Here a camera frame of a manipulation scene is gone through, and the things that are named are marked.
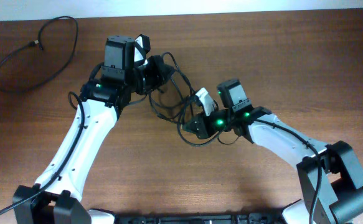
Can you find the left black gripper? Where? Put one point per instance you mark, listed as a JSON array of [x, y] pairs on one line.
[[155, 76]]

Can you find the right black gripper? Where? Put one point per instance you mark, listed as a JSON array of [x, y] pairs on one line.
[[198, 125]]

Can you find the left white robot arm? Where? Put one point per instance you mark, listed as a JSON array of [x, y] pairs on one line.
[[57, 193]]

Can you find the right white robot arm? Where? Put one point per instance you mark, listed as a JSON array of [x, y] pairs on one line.
[[330, 175]]

